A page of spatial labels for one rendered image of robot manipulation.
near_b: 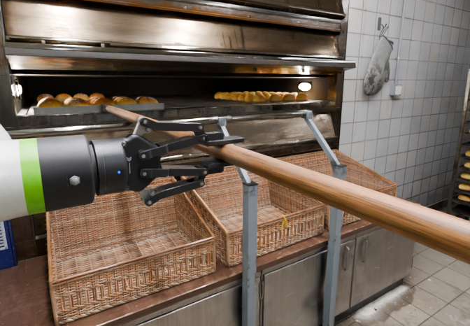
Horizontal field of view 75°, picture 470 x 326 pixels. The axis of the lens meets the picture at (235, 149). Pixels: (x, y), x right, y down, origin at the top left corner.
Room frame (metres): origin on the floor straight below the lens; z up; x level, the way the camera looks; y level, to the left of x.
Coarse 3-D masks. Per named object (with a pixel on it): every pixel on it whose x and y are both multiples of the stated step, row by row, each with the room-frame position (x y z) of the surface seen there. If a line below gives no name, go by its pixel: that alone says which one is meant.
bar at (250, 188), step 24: (168, 120) 1.13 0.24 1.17; (192, 120) 1.17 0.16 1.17; (216, 120) 1.22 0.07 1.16; (240, 120) 1.29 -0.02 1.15; (312, 120) 1.48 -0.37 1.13; (240, 168) 1.10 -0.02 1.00; (336, 168) 1.30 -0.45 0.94; (336, 216) 1.29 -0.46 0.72; (336, 240) 1.29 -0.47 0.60; (336, 264) 1.30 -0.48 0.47; (336, 288) 1.31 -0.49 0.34
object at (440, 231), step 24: (264, 168) 0.39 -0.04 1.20; (288, 168) 0.36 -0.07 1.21; (312, 192) 0.32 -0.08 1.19; (336, 192) 0.29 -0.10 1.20; (360, 192) 0.28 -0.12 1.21; (360, 216) 0.27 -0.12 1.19; (384, 216) 0.25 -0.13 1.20; (408, 216) 0.23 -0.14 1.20; (432, 216) 0.22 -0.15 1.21; (432, 240) 0.22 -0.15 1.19; (456, 240) 0.20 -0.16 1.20
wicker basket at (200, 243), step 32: (128, 192) 1.36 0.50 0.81; (64, 224) 1.20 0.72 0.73; (96, 224) 1.25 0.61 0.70; (128, 224) 1.32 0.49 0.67; (160, 224) 1.38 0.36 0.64; (192, 224) 1.25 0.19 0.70; (64, 256) 1.16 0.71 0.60; (96, 256) 1.18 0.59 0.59; (128, 256) 1.18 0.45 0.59; (160, 256) 0.97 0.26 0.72; (192, 256) 1.03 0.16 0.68; (64, 288) 0.82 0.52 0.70; (96, 288) 0.86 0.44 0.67; (128, 288) 0.91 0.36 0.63; (160, 288) 0.97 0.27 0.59; (64, 320) 0.81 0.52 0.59
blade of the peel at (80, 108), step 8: (120, 104) 1.44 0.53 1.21; (128, 104) 1.46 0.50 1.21; (136, 104) 1.48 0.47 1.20; (144, 104) 1.50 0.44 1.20; (152, 104) 1.52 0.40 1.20; (160, 104) 1.54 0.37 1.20; (40, 112) 1.27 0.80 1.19; (48, 112) 1.28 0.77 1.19; (56, 112) 1.30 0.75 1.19; (64, 112) 1.32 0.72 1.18; (72, 112) 1.33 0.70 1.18; (80, 112) 1.35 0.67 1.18
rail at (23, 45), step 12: (24, 48) 1.10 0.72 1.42; (36, 48) 1.12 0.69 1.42; (48, 48) 1.14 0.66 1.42; (60, 48) 1.16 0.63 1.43; (72, 48) 1.18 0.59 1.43; (84, 48) 1.20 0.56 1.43; (96, 48) 1.22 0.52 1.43; (108, 48) 1.24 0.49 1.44; (120, 48) 1.27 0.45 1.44; (288, 60) 1.72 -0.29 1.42; (300, 60) 1.76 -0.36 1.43; (312, 60) 1.81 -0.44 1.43; (324, 60) 1.86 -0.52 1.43; (336, 60) 1.92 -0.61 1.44; (348, 60) 1.98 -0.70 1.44
